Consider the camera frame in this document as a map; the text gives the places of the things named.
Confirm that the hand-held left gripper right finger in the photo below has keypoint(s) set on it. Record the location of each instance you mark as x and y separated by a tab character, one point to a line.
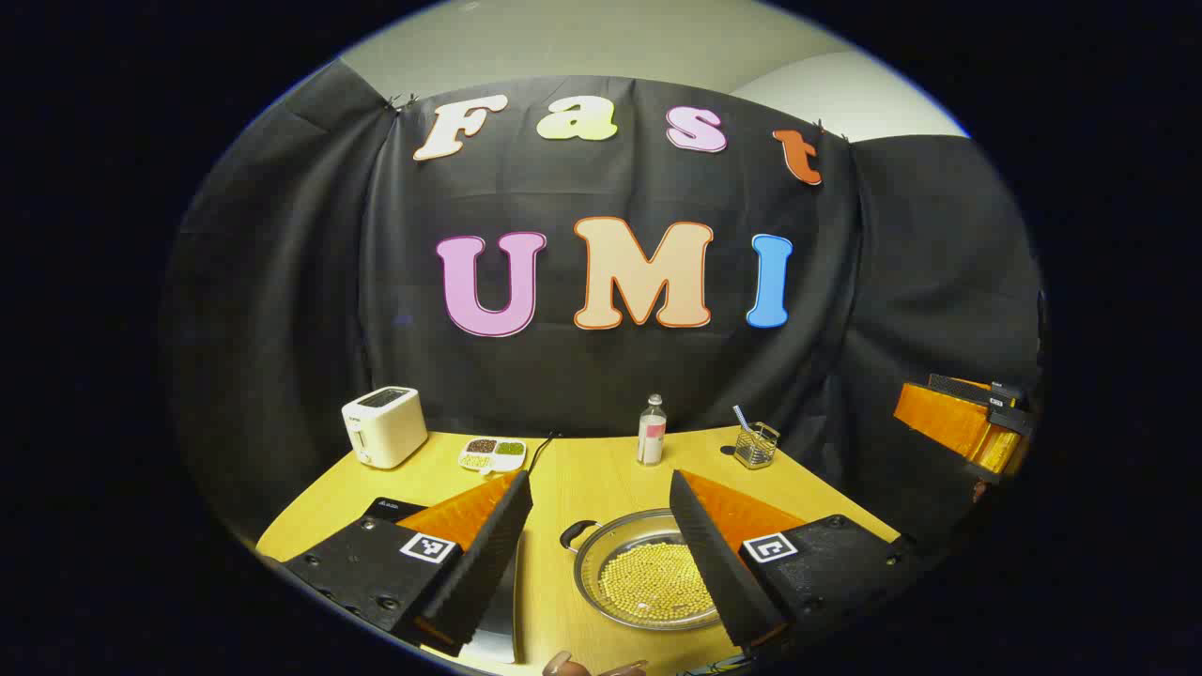
709	554

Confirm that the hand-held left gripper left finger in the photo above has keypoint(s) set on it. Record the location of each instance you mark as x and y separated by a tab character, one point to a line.
488	554

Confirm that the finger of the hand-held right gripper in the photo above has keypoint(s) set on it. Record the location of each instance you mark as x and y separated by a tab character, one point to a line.
948	418

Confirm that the stainless steel pot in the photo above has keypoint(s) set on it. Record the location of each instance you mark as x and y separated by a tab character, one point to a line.
610	546

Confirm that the black induction cooktop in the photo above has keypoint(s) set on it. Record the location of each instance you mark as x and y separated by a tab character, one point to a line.
390	510

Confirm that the heap of yellow beans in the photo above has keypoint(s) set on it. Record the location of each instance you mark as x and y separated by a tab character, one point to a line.
648	582

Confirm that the white divided bean dish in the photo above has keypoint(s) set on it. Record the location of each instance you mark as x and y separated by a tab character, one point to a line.
493	462

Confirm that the clear bottle with pink label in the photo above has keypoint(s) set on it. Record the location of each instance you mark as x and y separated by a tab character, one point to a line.
651	441

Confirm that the striped straw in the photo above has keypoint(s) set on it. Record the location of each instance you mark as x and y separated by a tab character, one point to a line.
741	418

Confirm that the white toaster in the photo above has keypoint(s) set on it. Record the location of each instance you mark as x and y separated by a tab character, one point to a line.
380	432

